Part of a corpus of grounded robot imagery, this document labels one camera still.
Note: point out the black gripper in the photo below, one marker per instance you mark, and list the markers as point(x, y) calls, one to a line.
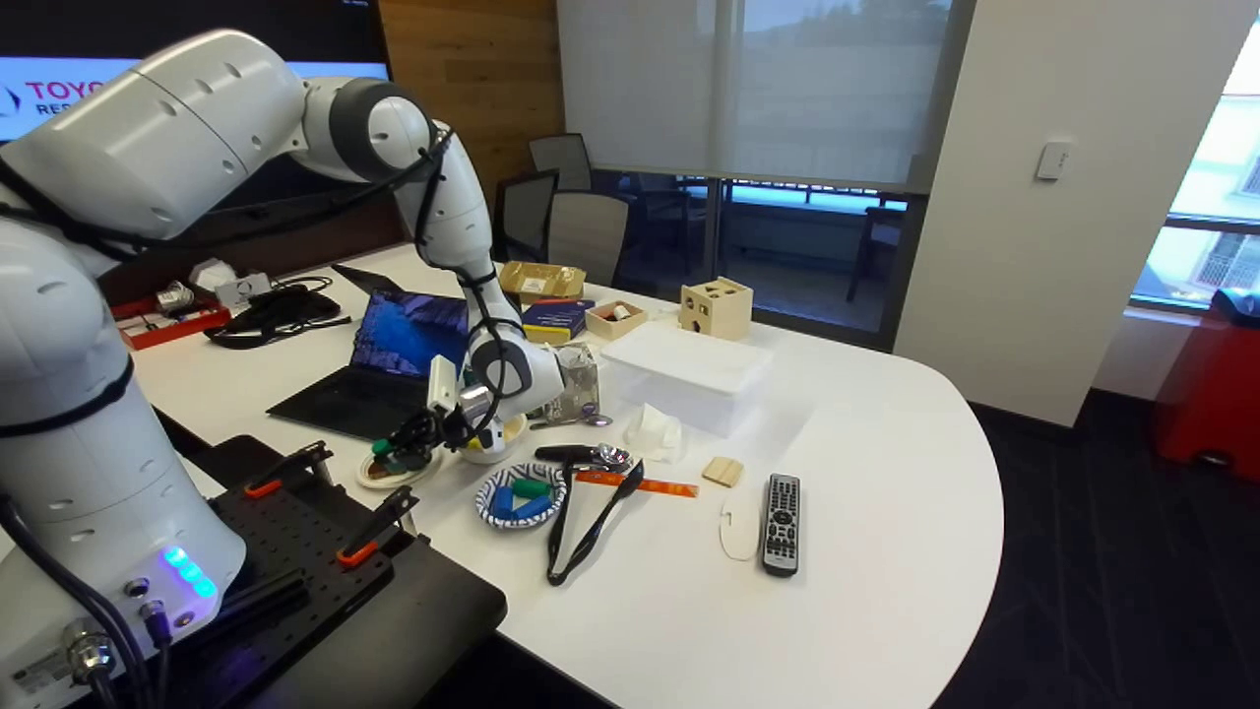
point(453, 415)

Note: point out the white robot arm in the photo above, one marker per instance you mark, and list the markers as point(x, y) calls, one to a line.
point(122, 180)

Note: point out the white plate with toys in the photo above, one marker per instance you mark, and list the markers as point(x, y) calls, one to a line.
point(396, 467)

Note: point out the blue white patterned bowl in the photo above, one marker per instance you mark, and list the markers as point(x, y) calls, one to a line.
point(520, 499)

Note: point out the black laptop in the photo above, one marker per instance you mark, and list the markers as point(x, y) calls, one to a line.
point(387, 373)

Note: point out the black orange clamp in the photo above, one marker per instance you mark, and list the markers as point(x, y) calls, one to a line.
point(298, 467)
point(367, 542)

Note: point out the cardboard box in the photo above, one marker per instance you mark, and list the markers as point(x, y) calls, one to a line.
point(542, 282)

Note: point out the black perforated mounting board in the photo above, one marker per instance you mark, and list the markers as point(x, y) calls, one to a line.
point(304, 630)

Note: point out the grey office chair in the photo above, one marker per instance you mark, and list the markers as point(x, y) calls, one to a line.
point(589, 231)

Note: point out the white plastic box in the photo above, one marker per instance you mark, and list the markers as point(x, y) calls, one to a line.
point(688, 374)

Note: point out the small beige wooden block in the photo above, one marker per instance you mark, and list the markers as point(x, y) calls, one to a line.
point(722, 471)

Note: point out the wooden shape sorter box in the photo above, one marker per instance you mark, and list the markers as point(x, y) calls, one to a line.
point(718, 307)

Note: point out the white flat oval piece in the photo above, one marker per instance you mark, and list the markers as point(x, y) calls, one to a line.
point(734, 536)

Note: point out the grey remote control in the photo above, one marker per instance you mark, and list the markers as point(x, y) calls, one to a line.
point(780, 527)

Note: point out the red cabinet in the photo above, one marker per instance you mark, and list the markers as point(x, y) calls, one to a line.
point(1211, 403)

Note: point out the black handled tool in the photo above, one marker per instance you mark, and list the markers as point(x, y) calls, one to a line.
point(575, 454)

